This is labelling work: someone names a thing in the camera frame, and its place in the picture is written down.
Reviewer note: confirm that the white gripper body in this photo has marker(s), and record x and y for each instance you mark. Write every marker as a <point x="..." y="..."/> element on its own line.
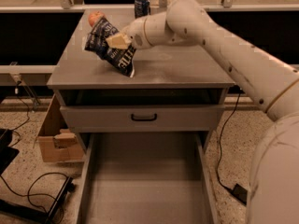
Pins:
<point x="136" y="34"/>

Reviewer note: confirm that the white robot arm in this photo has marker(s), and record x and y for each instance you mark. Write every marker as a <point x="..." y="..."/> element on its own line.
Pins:
<point x="272" y="85"/>

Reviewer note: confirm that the cardboard box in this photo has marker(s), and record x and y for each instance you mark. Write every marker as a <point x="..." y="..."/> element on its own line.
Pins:
<point x="56" y="142"/>

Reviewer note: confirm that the black stand base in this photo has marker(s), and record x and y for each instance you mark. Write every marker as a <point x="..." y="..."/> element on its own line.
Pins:
<point x="37" y="212"/>

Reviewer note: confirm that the black power adapter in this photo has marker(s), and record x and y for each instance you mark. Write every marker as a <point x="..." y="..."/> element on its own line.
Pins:
<point x="240" y="194"/>

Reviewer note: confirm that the blue soda can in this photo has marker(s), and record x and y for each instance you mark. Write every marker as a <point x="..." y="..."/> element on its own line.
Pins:
<point x="142" y="8"/>

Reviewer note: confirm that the open grey middle drawer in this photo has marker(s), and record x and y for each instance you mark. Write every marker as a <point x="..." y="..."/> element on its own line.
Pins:
<point x="146" y="178"/>

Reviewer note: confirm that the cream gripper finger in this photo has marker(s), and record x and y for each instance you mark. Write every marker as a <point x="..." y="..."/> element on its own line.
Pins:
<point x="119" y="41"/>

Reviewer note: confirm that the closed grey top drawer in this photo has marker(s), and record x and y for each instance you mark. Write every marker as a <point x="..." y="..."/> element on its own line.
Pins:
<point x="117" y="119"/>

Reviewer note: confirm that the red apple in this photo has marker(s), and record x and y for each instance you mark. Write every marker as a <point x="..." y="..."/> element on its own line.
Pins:
<point x="94" y="17"/>

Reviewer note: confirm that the grey drawer cabinet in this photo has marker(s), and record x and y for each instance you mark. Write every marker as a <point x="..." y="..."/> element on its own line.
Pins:
<point x="163" y="76"/>

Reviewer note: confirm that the blue Kettle chip bag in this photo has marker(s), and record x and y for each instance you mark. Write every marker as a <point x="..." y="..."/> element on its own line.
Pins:
<point x="121" y="59"/>

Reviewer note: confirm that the black drawer handle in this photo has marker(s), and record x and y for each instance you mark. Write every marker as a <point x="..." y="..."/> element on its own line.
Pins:
<point x="144" y="118"/>

